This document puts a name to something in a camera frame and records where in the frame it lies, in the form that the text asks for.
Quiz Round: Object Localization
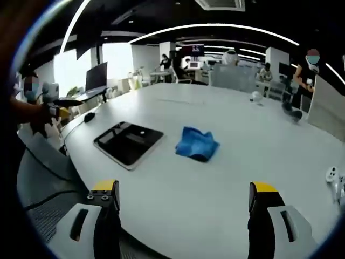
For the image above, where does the curved ceiling light strip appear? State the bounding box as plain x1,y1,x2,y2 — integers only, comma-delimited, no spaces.
128,23,300,47

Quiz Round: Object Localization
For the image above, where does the grey mesh office chair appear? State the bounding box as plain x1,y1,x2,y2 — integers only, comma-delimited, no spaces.
17,132,91,244

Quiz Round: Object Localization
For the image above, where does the wall screen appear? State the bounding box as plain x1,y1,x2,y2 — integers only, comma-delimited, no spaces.
181,44,205,58

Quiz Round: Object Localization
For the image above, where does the white desk partition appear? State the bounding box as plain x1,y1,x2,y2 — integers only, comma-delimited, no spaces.
307,74,345,142

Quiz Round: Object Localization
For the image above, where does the blue cleaning cloth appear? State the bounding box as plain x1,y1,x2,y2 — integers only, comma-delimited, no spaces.
175,126,220,163

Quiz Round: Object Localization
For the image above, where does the dark blurred object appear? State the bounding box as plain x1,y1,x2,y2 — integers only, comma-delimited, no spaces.
281,93,304,122

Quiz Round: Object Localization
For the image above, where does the white game controller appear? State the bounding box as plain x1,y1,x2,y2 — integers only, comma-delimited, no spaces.
325,166,345,202

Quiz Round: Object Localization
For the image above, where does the black glossy tablet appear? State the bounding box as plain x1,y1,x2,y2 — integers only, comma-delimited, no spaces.
93,121,165,171

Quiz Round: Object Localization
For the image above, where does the person's left hand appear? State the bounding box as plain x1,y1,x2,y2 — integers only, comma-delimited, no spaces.
29,104,56,138

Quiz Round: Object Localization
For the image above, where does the thin mouse cable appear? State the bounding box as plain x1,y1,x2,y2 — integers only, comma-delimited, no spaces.
59,118,87,138

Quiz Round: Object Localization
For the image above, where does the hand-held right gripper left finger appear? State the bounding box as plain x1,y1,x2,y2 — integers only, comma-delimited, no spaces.
47,179,121,259

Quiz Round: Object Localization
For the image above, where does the ceiling air vent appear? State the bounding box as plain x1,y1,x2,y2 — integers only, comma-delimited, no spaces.
195,0,246,12

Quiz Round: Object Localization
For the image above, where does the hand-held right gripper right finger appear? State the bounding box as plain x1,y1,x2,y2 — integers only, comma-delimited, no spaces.
247,181,319,259

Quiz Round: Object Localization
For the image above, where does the open laptop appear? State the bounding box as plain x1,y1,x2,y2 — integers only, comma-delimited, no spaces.
78,62,109,99

